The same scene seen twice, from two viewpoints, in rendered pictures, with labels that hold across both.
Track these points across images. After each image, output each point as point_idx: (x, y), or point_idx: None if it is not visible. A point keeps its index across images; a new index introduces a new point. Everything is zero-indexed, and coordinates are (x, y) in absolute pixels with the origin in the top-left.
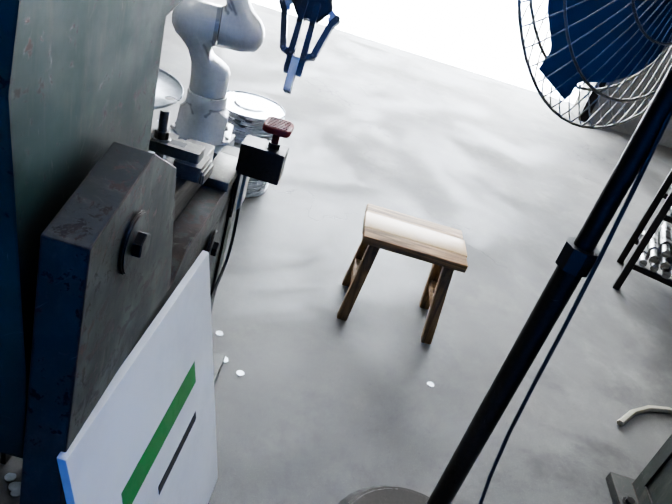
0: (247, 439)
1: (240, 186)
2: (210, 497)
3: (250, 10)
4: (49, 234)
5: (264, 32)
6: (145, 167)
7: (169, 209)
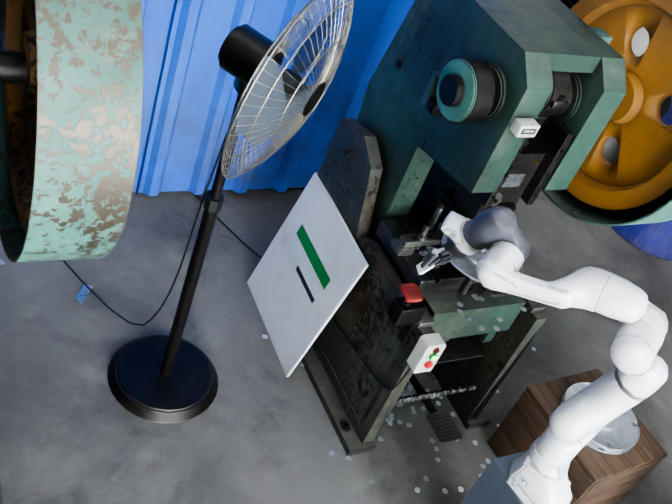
0: (290, 407)
1: (408, 329)
2: (281, 365)
3: (577, 403)
4: (352, 118)
5: (559, 421)
6: (360, 133)
7: (364, 182)
